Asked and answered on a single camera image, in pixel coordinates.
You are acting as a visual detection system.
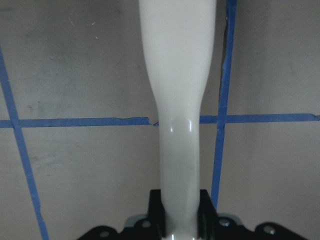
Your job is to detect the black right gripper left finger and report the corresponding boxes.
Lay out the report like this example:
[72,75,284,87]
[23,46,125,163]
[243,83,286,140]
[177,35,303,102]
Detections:
[147,189,167,238]

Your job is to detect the white hand brush black bristles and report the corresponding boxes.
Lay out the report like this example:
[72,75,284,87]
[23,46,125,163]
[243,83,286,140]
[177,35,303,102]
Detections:
[138,0,217,240]

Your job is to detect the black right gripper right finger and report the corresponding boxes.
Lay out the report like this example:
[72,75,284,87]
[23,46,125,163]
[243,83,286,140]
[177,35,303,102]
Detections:
[197,189,218,238]

